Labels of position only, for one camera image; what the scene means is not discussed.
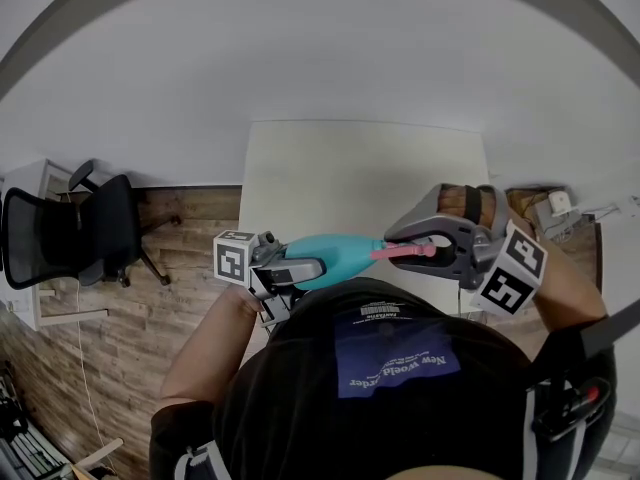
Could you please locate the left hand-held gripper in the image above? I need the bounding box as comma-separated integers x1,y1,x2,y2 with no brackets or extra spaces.
213,229,328,329

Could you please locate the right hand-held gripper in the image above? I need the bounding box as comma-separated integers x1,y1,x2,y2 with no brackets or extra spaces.
384,183,549,318

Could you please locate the pink and teal plastic toy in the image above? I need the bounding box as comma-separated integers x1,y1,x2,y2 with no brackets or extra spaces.
371,240,438,262

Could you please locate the teal spray bottle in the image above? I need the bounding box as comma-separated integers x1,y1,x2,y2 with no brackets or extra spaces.
283,233,388,292

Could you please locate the person's left forearm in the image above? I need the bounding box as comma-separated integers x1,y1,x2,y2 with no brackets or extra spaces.
162,285,266,404

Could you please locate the person's right forearm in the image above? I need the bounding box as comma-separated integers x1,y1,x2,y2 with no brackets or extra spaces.
507,212,612,335

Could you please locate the person's right hand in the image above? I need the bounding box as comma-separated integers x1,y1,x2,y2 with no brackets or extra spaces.
438,183,499,230

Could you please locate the brown cardboard box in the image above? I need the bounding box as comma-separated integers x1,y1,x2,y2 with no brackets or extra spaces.
504,187,552,230

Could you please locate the white square table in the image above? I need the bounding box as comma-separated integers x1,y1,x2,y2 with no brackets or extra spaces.
237,119,492,340

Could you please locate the small white device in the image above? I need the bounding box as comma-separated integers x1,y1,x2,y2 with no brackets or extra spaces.
547,190,573,216

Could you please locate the person's black printed t-shirt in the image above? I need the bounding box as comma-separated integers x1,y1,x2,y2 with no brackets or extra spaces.
149,276,617,480

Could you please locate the black office chair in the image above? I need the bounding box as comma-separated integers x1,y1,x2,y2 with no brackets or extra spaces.
0,158,183,291

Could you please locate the black device red button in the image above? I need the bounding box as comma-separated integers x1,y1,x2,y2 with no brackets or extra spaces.
531,377,615,443

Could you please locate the white long desk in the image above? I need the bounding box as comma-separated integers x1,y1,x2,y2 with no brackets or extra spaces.
0,157,110,329

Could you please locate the dark metal rack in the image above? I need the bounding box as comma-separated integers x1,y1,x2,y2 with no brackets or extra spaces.
0,382,74,480

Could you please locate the black shoulder strap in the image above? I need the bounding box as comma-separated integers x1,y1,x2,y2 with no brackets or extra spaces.
578,299,640,365

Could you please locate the thin pale floor cable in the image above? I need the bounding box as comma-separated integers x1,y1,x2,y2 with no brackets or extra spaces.
76,287,109,450

